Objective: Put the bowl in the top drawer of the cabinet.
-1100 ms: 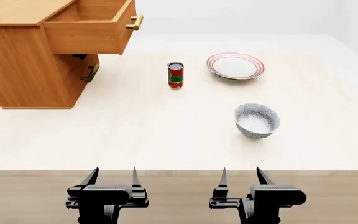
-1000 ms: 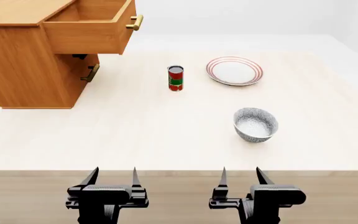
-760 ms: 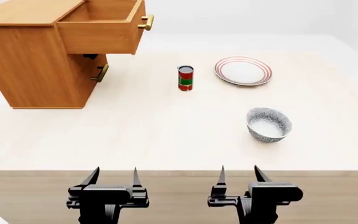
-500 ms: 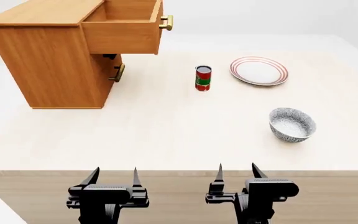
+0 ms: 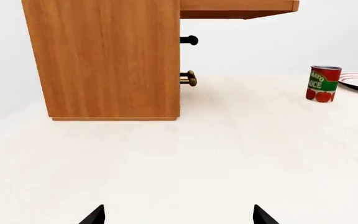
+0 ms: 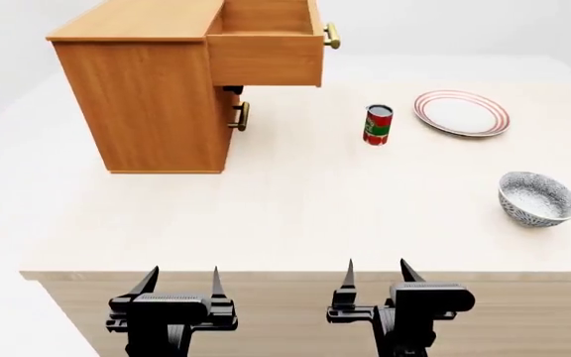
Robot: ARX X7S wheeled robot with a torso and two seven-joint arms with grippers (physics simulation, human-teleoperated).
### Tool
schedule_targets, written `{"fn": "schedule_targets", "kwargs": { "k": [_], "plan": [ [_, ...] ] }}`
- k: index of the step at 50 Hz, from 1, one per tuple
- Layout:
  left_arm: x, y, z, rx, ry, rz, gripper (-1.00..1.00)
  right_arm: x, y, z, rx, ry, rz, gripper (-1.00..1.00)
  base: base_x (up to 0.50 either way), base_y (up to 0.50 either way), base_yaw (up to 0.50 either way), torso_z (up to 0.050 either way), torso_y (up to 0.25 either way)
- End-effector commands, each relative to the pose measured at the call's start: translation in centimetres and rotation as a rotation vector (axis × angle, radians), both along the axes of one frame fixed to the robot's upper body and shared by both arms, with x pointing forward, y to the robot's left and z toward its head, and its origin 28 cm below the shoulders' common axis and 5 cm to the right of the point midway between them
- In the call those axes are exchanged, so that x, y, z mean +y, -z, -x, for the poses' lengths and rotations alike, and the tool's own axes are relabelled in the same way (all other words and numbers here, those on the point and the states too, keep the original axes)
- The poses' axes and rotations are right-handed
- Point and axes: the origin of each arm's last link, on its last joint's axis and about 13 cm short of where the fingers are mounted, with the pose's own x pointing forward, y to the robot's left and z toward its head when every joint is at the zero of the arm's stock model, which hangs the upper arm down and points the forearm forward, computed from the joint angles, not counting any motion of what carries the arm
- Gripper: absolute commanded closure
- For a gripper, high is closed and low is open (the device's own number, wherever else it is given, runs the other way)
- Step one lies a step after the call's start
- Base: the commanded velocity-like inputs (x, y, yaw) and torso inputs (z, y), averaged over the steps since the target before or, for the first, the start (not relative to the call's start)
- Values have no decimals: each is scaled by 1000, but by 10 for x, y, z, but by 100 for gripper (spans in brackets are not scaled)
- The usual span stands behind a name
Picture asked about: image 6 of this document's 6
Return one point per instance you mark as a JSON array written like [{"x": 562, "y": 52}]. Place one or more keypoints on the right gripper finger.
[
  {"x": 347, "y": 292},
  {"x": 410, "y": 274}
]

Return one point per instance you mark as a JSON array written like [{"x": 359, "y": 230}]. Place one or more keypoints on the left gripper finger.
[
  {"x": 217, "y": 288},
  {"x": 147, "y": 284}
]

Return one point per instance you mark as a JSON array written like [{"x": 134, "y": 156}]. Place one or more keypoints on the black and white patterned bowl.
[{"x": 538, "y": 197}]

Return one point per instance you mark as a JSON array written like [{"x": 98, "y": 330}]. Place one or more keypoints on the wooden cabinet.
[{"x": 142, "y": 96}]

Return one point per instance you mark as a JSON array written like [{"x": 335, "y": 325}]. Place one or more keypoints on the open wooden drawer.
[{"x": 265, "y": 59}]

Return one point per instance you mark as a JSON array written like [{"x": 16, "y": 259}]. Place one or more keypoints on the red tomato sauce can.
[{"x": 377, "y": 126}]

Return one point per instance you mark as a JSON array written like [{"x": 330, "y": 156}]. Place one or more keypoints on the white plate with red rings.
[{"x": 459, "y": 113}]

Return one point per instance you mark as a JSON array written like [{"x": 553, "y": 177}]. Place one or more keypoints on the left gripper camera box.
[{"x": 169, "y": 303}]

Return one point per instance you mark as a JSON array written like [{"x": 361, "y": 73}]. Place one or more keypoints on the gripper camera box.
[
  {"x": 431, "y": 299},
  {"x": 169, "y": 303}
]

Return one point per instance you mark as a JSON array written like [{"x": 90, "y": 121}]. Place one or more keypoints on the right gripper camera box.
[{"x": 431, "y": 299}]

